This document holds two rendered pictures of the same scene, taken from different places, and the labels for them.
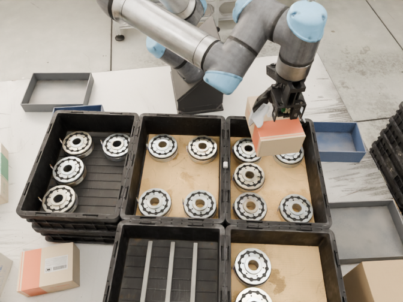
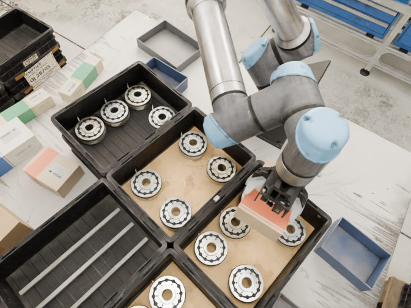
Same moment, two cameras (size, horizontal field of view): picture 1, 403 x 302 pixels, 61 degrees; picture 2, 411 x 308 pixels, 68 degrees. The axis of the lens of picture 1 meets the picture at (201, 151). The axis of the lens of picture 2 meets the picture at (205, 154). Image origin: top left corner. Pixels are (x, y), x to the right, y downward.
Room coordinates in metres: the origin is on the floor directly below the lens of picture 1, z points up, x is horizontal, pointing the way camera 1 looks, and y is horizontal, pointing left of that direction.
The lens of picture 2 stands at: (0.26, -0.21, 1.81)
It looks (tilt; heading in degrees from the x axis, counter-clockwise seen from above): 61 degrees down; 34
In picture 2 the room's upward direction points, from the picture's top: 8 degrees clockwise
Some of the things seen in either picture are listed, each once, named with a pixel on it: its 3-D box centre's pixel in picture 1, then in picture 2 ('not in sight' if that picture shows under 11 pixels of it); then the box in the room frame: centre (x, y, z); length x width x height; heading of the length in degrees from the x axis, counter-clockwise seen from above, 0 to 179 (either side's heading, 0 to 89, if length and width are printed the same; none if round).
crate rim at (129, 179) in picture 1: (177, 163); (183, 167); (0.58, 0.07, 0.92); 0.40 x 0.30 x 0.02; 177
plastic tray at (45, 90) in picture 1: (59, 91); (170, 46); (1.09, 0.64, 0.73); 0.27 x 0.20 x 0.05; 90
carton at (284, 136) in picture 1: (273, 124); (270, 199); (0.61, -0.20, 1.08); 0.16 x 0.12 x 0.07; 8
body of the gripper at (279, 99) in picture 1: (287, 92); (283, 184); (0.58, -0.21, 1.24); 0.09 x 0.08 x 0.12; 8
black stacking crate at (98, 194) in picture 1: (88, 169); (126, 121); (0.60, 0.37, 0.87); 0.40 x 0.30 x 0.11; 177
